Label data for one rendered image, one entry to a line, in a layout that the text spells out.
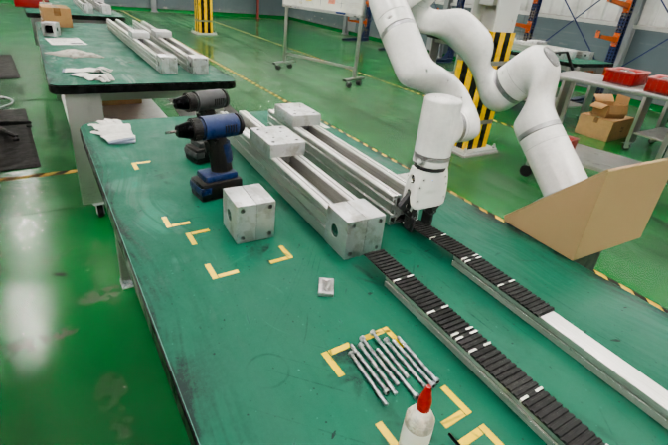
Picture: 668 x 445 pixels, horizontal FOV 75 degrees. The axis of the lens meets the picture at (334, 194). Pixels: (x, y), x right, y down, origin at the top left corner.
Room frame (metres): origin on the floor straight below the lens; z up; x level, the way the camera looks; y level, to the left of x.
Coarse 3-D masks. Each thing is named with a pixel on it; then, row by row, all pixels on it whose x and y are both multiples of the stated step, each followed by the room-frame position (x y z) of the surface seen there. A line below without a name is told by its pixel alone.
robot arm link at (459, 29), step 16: (432, 0) 1.28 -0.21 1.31; (416, 16) 1.30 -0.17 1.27; (432, 16) 1.31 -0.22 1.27; (448, 16) 1.30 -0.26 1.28; (464, 16) 1.29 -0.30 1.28; (432, 32) 1.29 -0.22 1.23; (448, 32) 1.28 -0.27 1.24; (464, 32) 1.27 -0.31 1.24; (480, 32) 1.28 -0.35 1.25; (464, 48) 1.28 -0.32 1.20; (480, 48) 1.28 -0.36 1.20; (480, 64) 1.29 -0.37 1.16; (480, 80) 1.30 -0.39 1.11; (496, 80) 1.31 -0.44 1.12; (480, 96) 1.33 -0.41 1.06; (496, 96) 1.30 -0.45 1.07
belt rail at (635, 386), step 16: (464, 272) 0.80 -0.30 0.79; (496, 288) 0.73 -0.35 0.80; (512, 304) 0.70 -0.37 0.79; (528, 320) 0.66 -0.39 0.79; (544, 320) 0.64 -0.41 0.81; (560, 320) 0.64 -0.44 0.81; (560, 336) 0.61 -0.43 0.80; (576, 336) 0.60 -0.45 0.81; (576, 352) 0.58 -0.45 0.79; (592, 352) 0.57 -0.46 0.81; (608, 352) 0.57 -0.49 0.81; (592, 368) 0.55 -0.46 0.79; (608, 368) 0.53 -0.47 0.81; (624, 368) 0.54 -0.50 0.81; (608, 384) 0.53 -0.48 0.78; (624, 384) 0.51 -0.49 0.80; (640, 384) 0.50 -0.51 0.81; (656, 384) 0.51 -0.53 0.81; (640, 400) 0.49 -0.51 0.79; (656, 400) 0.48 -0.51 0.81; (656, 416) 0.47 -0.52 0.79
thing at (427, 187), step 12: (420, 168) 0.94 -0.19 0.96; (444, 168) 0.95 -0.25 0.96; (408, 180) 0.95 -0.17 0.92; (420, 180) 0.92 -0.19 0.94; (432, 180) 0.94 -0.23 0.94; (444, 180) 0.96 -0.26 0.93; (420, 192) 0.92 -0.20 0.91; (432, 192) 0.94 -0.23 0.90; (444, 192) 0.96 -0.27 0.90; (420, 204) 0.92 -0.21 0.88; (432, 204) 0.95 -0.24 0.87
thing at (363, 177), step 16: (272, 112) 1.62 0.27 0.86; (288, 128) 1.51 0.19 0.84; (320, 128) 1.47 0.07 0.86; (320, 144) 1.31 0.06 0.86; (336, 144) 1.35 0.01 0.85; (320, 160) 1.31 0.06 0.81; (336, 160) 1.21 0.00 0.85; (352, 160) 1.27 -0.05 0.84; (368, 160) 1.21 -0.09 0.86; (336, 176) 1.20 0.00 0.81; (352, 176) 1.14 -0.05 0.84; (368, 176) 1.09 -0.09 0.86; (384, 176) 1.13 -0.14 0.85; (352, 192) 1.13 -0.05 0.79; (368, 192) 1.07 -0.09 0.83; (384, 192) 1.01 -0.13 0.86; (400, 192) 1.07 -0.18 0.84; (384, 208) 1.02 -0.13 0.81
